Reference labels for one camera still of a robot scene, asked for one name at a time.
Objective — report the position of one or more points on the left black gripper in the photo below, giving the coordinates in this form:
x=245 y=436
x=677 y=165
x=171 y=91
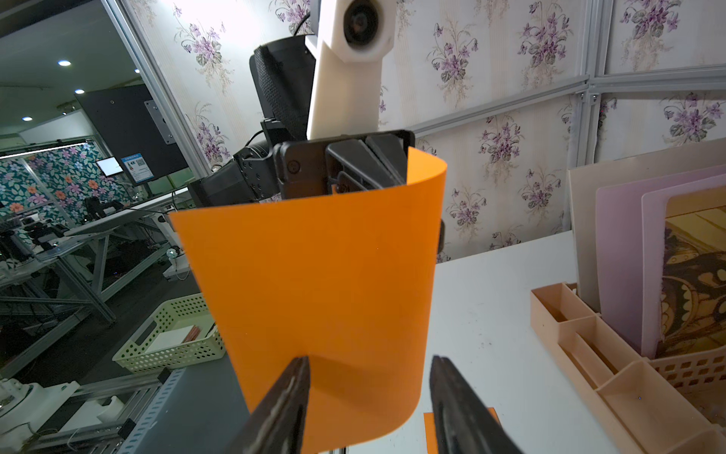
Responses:
x=343 y=164

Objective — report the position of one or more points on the beige board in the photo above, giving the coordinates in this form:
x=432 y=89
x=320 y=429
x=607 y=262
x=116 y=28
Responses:
x=586 y=180

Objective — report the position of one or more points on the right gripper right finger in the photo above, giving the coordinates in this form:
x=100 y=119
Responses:
x=455 y=404

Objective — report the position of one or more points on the orange square paper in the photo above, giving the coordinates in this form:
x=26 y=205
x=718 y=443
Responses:
x=343 y=280
x=431 y=439

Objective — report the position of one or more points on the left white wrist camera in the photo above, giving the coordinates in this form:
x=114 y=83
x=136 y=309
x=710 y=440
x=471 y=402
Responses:
x=353 y=39

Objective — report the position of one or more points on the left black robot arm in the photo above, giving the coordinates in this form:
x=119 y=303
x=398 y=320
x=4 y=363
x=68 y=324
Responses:
x=283 y=73

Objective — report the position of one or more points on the yellow patterned book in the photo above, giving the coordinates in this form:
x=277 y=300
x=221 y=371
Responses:
x=693 y=281

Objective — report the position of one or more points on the peach desk organizer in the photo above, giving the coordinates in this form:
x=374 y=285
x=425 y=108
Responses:
x=671 y=405

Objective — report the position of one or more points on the white robot on pedestal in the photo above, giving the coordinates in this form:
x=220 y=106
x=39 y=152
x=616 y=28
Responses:
x=179 y=268

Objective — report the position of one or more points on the green perforated basket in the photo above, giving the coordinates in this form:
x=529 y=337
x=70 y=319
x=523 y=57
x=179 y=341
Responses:
x=180 y=333

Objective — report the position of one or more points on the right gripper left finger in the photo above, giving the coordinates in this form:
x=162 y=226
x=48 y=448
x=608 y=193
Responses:
x=277 y=423

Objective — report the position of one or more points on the pink board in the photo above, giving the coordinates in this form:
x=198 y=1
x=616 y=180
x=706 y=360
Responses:
x=630 y=236

